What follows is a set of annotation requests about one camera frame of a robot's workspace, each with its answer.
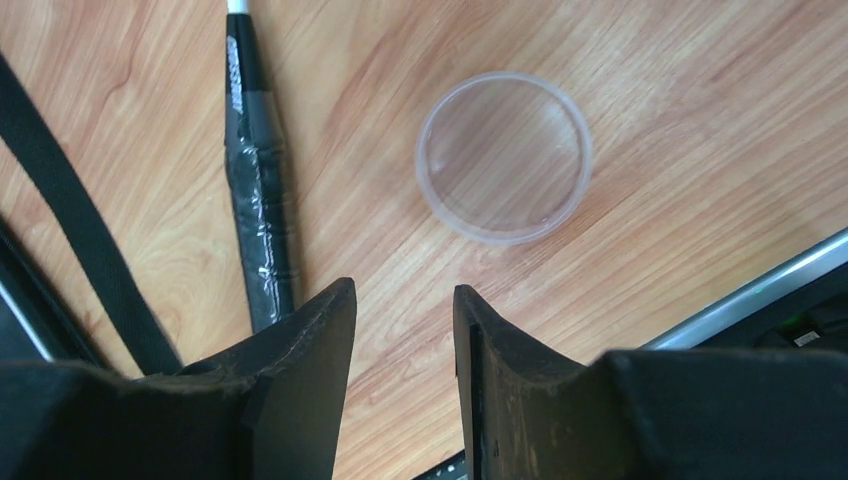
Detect black sport racket bag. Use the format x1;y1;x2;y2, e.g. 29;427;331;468
1;58;182;375

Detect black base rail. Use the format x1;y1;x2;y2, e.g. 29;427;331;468
426;231;847;479

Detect white racket red strings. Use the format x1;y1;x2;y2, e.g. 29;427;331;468
223;0;297;335

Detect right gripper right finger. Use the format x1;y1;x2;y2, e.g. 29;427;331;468
453;285;847;479

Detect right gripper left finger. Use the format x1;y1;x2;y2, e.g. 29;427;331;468
1;278;357;479

